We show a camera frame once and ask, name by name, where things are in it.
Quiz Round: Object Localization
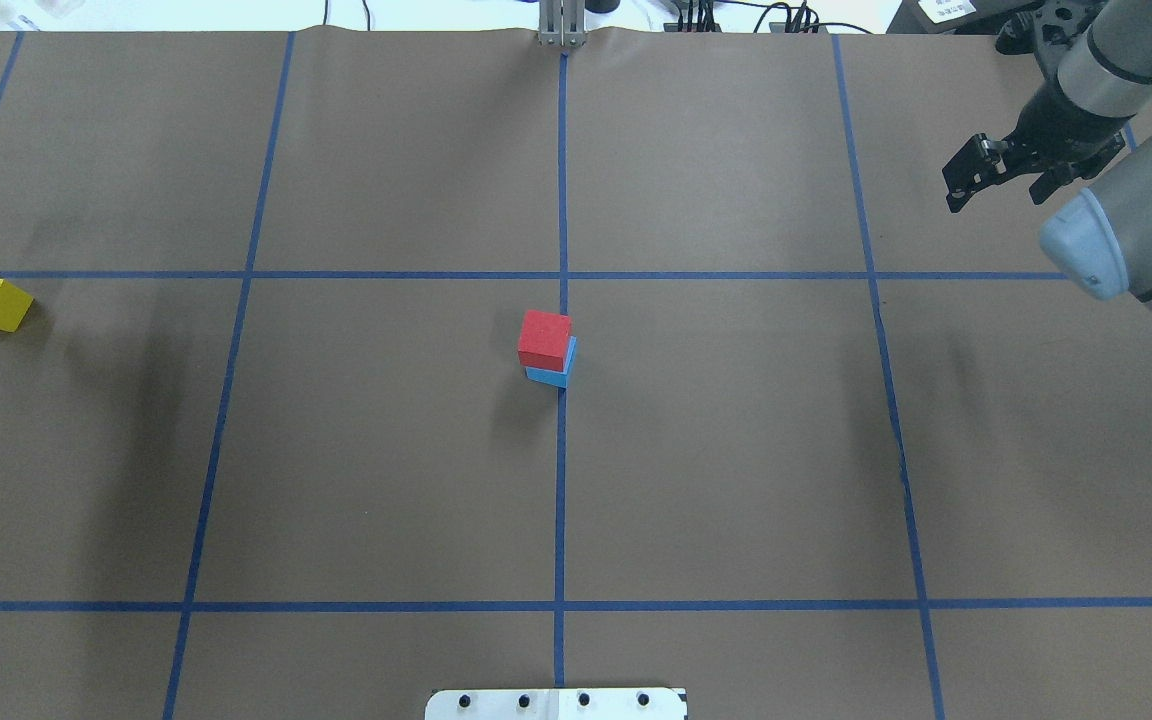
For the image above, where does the aluminium frame post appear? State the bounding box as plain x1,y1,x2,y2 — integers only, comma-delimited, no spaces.
536,0,588,50

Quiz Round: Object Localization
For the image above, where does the red wooden block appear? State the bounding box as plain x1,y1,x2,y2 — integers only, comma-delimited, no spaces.
516,309,573,372

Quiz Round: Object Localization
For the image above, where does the blue wooden block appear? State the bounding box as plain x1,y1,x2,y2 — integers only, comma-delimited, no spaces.
524,336,579,389

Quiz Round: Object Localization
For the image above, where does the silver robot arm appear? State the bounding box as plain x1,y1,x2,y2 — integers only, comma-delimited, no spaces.
942,1,1152,314

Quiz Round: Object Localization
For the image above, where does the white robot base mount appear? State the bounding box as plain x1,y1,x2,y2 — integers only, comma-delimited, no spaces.
424,687,690,719

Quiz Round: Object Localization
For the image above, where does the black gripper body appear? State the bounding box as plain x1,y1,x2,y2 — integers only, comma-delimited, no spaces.
942,132,1126,213

